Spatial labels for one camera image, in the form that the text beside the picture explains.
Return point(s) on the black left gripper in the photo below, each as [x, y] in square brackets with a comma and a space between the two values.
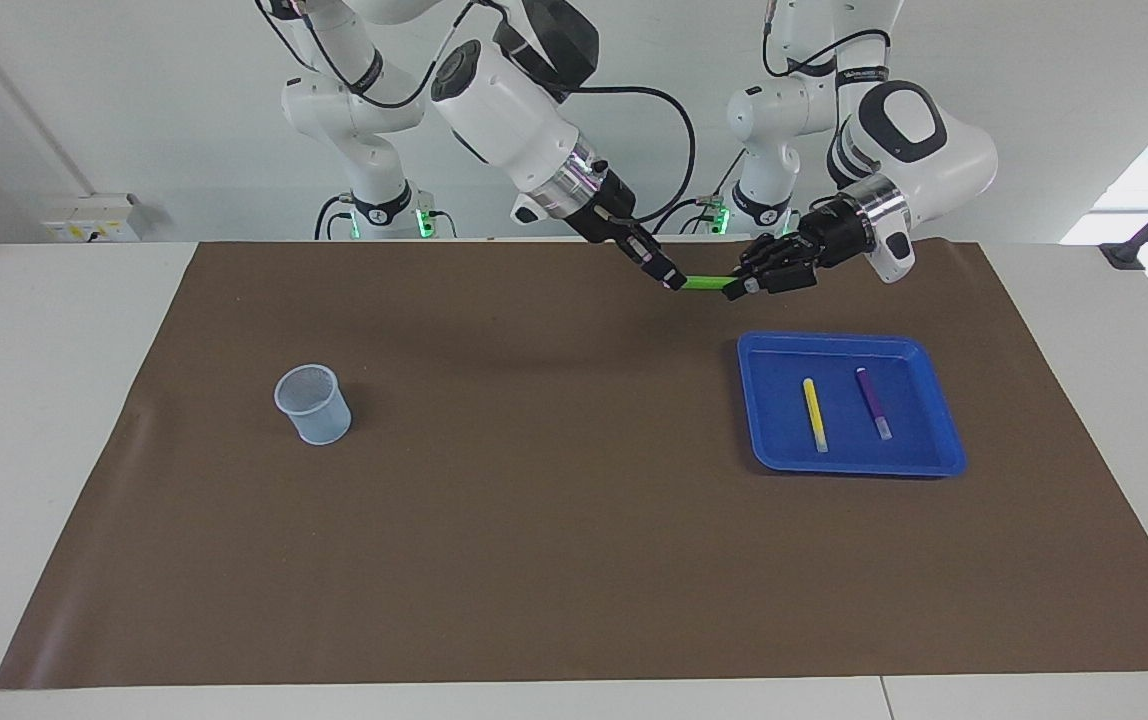
[839, 235]

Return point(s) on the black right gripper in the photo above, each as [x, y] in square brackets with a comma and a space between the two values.
[599, 210]

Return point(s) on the green marker pen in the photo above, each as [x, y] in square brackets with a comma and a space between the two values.
[709, 283]

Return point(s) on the yellow marker pen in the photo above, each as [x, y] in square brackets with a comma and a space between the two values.
[815, 415]

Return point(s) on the purple marker pen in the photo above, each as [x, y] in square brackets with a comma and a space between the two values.
[873, 402]

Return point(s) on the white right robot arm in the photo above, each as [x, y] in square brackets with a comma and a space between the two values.
[504, 100]

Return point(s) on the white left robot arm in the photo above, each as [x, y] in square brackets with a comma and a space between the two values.
[954, 160]

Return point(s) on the blue plastic tray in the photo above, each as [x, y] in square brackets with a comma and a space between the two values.
[774, 420]

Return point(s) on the brown table mat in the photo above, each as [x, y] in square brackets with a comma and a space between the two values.
[554, 520]

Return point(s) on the pale blue pen cup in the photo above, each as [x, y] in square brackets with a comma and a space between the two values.
[319, 415]

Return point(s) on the white wall socket box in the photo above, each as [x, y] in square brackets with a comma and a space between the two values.
[89, 218]

